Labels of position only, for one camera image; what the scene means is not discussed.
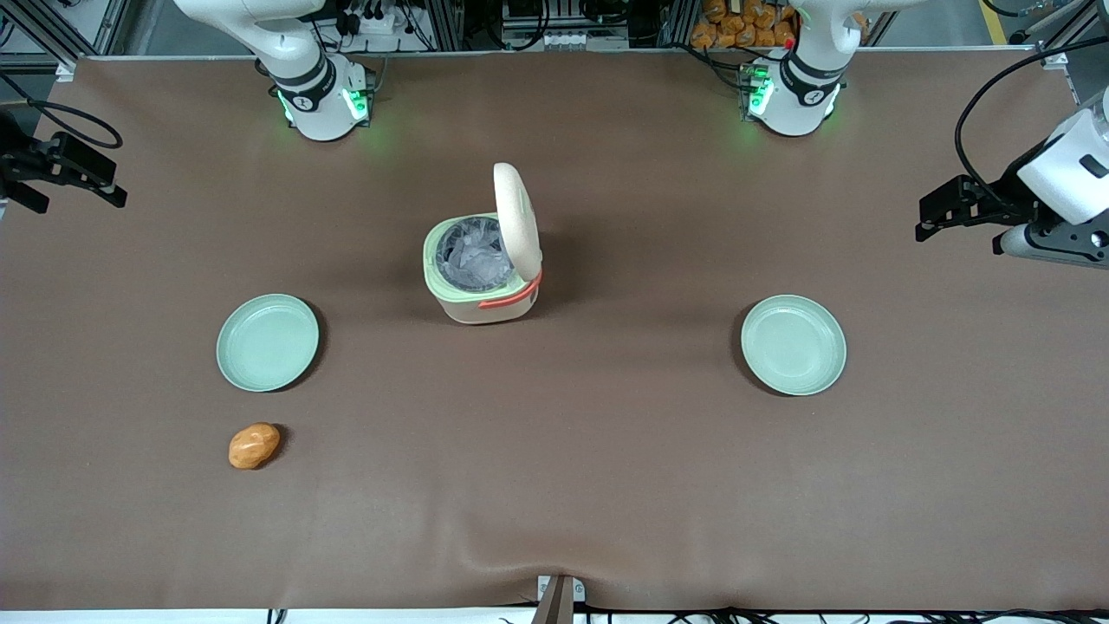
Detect brown toy potato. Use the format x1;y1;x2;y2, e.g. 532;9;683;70
229;422;282;471

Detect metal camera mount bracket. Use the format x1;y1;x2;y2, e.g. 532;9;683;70
536;574;587;624

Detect white power strip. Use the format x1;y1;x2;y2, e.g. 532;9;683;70
340;0;410;37

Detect orange toy food pile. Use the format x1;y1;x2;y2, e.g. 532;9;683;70
691;0;799;50

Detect white rice cooker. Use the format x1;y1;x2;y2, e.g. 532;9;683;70
423;162;544;326

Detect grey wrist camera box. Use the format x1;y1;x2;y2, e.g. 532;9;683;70
991;220;1109;270

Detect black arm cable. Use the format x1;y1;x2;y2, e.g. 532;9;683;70
955;33;1109;205
0;73;125;150

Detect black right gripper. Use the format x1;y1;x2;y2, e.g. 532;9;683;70
0;111;128;215

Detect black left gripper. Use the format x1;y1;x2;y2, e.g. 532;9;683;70
915;160;1042;243

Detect crumpled plastic liner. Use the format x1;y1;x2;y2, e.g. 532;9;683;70
437;217;514;292

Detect mint green round plate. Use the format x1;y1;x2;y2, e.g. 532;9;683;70
741;295;847;397
216;294;321;393

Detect aluminium frame profile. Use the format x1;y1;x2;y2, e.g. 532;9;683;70
0;0;133;72

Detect brown table cover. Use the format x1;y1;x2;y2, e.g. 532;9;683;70
0;52;1109;612

